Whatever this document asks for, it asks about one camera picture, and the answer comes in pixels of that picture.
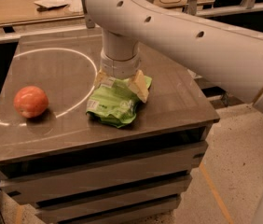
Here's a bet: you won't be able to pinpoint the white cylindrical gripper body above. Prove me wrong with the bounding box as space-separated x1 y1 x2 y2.
100 50 140 79

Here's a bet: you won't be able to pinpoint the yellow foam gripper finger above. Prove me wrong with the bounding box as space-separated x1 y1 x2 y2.
127 70 150 103
93 69 108 88

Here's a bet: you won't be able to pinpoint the green rice chip bag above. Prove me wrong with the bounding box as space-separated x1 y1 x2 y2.
86 77 142 128

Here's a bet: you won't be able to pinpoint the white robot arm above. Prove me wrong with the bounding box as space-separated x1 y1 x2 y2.
86 0 263 113

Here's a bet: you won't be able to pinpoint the red apple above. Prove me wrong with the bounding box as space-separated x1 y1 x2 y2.
13 86 48 119

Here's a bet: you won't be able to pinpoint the white paper sheets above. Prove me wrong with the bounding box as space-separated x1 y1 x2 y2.
35 0 83 13

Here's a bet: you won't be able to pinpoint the grey drawer cabinet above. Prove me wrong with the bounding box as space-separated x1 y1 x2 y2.
0 29 218 224

